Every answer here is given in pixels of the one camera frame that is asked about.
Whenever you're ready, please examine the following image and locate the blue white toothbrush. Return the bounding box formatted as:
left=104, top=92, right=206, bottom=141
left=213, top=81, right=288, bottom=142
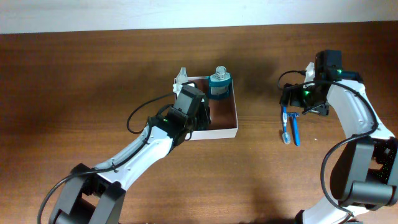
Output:
left=281, top=106, right=291, bottom=144

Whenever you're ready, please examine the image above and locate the pink cardboard box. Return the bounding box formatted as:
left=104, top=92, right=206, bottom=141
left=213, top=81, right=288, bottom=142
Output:
left=186, top=84, right=238, bottom=141

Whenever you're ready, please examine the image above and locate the blue disposable razor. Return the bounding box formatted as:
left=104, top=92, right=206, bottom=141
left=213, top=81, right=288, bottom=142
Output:
left=287, top=113, right=300, bottom=146

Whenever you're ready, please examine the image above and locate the teal mouthwash bottle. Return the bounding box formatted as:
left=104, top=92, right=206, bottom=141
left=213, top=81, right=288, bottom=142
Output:
left=207, top=65, right=233, bottom=100

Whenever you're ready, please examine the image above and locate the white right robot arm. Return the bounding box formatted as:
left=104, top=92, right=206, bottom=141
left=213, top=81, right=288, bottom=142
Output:
left=278, top=50, right=397, bottom=224

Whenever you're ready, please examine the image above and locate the purple foaming soap pump bottle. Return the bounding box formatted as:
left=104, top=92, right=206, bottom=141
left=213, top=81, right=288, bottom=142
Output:
left=175, top=67, right=188, bottom=85

